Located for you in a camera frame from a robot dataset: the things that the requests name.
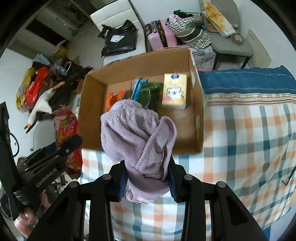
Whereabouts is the red snack packet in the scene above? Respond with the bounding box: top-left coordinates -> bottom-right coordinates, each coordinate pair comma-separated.
53,106 -> 83,179

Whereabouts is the purple knit cloth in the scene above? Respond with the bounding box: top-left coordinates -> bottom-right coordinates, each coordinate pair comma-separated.
100,99 -> 178,203

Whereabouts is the orange snack packet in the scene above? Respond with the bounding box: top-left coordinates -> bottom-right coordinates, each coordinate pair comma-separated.
106,90 -> 126,111

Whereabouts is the long blue snack packet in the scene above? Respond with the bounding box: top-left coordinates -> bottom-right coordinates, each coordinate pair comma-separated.
130,78 -> 147,101

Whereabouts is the yellow tissue pack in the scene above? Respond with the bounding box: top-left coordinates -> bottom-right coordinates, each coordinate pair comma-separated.
162,73 -> 187,109

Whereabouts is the green snack packet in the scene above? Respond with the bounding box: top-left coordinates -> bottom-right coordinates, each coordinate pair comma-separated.
138,82 -> 163,113

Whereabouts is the person's left hand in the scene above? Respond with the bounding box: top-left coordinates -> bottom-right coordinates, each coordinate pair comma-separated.
14,192 -> 51,238

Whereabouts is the white goose plush toy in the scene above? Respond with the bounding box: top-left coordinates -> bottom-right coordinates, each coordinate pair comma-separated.
24,81 -> 65,133

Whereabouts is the yellow cloth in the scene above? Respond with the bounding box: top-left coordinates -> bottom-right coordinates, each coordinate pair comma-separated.
16,67 -> 35,112

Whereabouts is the open cardboard box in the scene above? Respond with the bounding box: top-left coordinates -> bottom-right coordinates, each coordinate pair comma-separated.
78,49 -> 205,155

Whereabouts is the red plastic bag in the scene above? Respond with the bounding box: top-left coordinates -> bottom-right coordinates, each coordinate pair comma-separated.
24,67 -> 49,109

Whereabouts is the yellow bag on floor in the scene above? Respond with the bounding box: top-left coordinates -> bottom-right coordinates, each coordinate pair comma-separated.
50,40 -> 68,59

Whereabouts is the black plastic bag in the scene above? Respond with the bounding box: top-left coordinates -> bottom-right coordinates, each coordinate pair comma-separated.
98,20 -> 137,57

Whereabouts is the white leather chair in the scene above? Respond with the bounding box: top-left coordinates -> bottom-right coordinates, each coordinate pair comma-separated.
90,0 -> 147,66

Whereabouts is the grey cushioned chair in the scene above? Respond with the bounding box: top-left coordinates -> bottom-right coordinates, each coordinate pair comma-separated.
200,1 -> 253,69

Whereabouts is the pink suitcase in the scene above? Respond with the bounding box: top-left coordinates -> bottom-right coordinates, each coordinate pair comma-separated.
145,19 -> 178,51

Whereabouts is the leaning beige board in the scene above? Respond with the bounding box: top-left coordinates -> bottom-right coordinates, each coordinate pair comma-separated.
246,29 -> 271,68

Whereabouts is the patterned tote bag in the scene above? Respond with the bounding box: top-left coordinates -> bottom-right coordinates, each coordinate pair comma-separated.
166,13 -> 211,49

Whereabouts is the tape roll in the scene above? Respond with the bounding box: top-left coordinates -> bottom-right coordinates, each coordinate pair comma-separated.
231,34 -> 243,45

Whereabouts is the orange printed snack bag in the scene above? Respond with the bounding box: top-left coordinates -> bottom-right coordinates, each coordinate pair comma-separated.
203,3 -> 236,38

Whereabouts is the black strap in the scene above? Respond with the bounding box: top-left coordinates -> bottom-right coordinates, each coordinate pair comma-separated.
281,167 -> 296,186

